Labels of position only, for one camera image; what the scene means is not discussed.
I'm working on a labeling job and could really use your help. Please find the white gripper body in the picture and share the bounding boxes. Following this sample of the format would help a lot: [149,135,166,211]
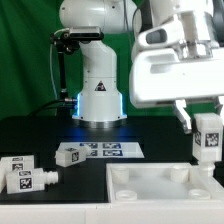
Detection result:
[129,48,224,108]

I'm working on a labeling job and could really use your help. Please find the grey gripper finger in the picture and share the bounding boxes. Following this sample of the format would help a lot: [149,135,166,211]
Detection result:
[216,96,224,115]
[173,99,192,134]

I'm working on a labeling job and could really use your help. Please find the white square table top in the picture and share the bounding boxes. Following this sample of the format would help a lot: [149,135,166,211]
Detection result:
[106,163,224,203]

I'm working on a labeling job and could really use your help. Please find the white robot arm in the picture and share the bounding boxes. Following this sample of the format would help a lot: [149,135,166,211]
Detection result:
[59,0,224,132]

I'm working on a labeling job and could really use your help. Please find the white sheet with tags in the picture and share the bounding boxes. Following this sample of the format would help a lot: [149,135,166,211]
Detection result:
[58,142,144,158]

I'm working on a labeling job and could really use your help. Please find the white obstacle fence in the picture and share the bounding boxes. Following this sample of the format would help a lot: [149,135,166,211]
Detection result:
[0,200,224,224]

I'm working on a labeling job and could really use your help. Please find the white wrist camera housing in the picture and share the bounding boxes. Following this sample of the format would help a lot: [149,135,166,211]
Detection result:
[136,20,184,50]

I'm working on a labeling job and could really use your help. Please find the black cables at base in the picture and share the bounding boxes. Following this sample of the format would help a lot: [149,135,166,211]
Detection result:
[27,96,79,117]

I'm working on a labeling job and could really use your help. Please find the black camera stand pole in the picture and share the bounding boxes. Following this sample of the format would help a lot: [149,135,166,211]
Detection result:
[57,49,68,116]

